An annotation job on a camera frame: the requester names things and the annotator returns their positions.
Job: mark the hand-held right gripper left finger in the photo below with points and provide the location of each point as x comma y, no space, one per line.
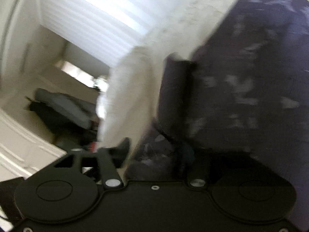
108,164

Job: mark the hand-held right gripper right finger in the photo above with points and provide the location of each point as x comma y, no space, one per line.
187,153

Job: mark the purple printed garment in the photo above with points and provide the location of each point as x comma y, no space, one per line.
241,89

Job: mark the grey and black chair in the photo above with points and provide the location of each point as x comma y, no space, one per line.
65,108

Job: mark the white window blinds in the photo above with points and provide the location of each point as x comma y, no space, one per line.
103,12

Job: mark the white panelled door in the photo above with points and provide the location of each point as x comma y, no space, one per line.
14,29

